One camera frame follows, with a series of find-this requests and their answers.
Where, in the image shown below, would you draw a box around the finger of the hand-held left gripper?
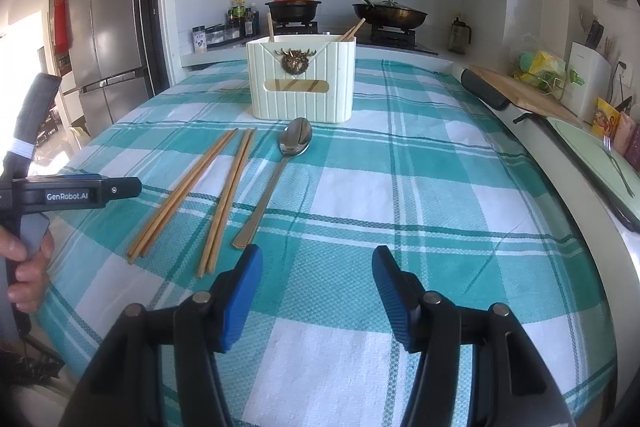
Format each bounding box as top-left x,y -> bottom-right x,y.
102,176 -> 143,204

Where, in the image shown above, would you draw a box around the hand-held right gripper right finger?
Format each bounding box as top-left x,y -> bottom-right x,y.
371,245 -> 576,427

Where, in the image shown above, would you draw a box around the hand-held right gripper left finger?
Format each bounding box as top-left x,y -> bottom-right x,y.
60,243 -> 264,427

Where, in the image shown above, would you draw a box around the wide-handled steel spoon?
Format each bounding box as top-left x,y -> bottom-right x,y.
231,117 -> 314,250

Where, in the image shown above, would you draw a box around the cream ribbed utensil holder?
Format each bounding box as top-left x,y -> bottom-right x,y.
246,34 -> 357,122

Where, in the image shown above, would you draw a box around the person's left hand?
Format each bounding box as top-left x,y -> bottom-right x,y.
0,219 -> 56,314

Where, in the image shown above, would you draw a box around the teal plaid tablecloth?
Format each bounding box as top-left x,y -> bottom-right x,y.
35,57 -> 618,427

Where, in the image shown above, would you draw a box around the silver refrigerator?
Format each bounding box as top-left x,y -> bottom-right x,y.
62,0 -> 151,125

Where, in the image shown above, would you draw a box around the black rolled mat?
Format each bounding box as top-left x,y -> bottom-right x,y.
452,67 -> 511,110

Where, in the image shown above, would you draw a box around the pale green electric pan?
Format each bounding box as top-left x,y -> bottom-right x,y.
512,112 -> 640,233

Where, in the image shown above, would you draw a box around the wooden cutting board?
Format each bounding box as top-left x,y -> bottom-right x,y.
467,65 -> 583,122

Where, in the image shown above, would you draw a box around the black clay pot, red lid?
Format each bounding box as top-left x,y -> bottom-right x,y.
265,0 -> 322,24

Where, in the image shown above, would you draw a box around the black gas cooktop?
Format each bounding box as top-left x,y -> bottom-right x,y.
272,21 -> 441,56

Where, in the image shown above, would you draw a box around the steel fork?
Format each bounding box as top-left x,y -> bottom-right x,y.
602,136 -> 636,198

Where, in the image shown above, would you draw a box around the dark glass pitcher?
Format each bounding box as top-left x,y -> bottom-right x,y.
447,17 -> 473,54

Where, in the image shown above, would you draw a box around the yellow green plastic bags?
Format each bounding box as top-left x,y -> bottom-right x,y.
510,49 -> 586,90

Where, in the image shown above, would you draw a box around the yellow printed cup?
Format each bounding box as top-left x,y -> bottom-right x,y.
591,97 -> 622,138

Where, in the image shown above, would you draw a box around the dark wok with glass lid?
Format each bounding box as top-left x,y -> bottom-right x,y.
352,0 -> 429,30

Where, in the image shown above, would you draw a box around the pink cup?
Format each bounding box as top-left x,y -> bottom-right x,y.
614,117 -> 638,155

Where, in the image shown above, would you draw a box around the white knife block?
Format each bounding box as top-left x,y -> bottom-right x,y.
562,42 -> 613,120

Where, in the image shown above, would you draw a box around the red wall hanging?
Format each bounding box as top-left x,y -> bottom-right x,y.
52,0 -> 70,54

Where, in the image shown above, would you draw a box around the black-handled kitchen knife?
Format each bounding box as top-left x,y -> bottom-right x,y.
585,20 -> 606,50

